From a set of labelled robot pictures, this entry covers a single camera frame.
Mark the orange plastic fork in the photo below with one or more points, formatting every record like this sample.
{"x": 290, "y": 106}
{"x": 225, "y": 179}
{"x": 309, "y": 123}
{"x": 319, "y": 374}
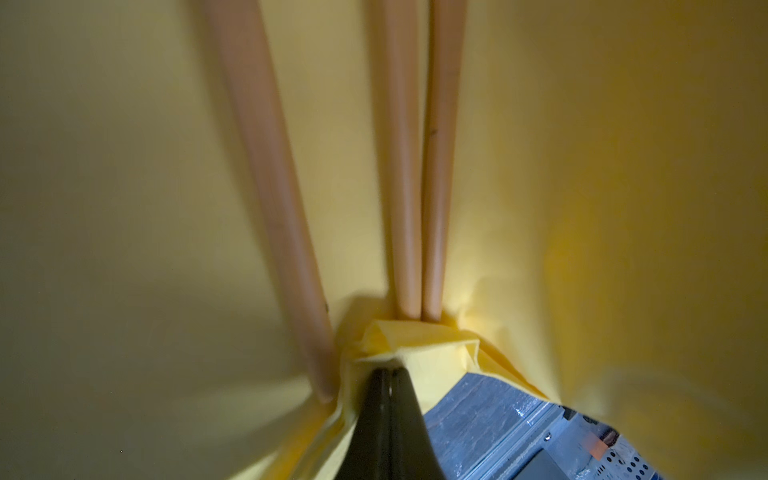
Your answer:
{"x": 396, "y": 43}

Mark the orange plastic spoon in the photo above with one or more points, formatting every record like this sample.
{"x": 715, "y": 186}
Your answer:
{"x": 243, "y": 49}

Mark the orange plastic knife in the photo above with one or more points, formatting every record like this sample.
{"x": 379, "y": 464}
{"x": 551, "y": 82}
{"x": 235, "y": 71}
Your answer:
{"x": 447, "y": 33}

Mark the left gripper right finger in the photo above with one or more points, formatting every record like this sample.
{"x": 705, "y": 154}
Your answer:
{"x": 412, "y": 454}

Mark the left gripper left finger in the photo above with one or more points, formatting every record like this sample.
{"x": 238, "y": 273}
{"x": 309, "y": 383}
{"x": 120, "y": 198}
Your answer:
{"x": 368, "y": 454}

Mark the white perforated metal bin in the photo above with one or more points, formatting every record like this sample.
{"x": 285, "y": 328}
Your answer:
{"x": 622, "y": 461}

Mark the yellow paper napkin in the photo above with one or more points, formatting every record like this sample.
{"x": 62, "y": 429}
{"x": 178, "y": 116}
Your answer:
{"x": 607, "y": 239}

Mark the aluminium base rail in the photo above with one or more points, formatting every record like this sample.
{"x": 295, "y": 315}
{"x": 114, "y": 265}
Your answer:
{"x": 530, "y": 435}

